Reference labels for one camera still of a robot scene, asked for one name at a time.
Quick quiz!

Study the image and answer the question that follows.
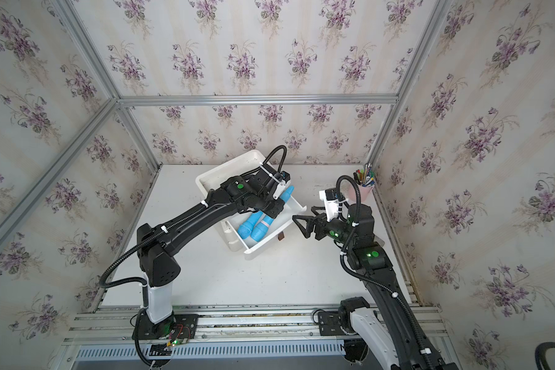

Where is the aluminium mounting rail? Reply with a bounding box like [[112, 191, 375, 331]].
[[62, 302, 450, 345]]

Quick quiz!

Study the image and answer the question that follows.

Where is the pink metal pen bucket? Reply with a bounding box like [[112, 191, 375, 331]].
[[347, 180, 375, 203]]

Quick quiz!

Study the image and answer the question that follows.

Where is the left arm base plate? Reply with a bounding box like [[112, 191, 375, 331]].
[[132, 313, 200, 343]]

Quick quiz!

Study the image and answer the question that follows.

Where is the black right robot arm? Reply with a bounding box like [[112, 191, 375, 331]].
[[292, 175, 458, 369]]

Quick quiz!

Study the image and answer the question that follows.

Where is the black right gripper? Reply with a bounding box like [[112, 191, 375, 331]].
[[294, 204, 360, 251]]

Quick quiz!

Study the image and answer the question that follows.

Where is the blue toy microphone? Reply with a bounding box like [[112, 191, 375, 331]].
[[250, 186, 294, 242], [237, 211, 264, 240]]

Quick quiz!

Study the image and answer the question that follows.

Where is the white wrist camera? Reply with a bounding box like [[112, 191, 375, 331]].
[[319, 188, 342, 222], [272, 171, 291, 200]]

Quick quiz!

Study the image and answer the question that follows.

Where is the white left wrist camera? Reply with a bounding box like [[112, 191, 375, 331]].
[[272, 171, 291, 200]]

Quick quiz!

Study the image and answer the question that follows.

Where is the white top drawer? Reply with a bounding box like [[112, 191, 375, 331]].
[[220, 186, 307, 258]]

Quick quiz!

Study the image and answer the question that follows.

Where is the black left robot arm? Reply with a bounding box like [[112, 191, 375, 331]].
[[99, 145, 291, 324]]

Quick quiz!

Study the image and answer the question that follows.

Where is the white plastic drawer cabinet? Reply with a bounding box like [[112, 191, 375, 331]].
[[195, 150, 266, 255]]

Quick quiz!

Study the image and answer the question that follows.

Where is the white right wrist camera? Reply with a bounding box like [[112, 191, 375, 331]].
[[319, 188, 342, 222]]

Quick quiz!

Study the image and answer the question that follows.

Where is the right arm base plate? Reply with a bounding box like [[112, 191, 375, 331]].
[[311, 309, 351, 337]]

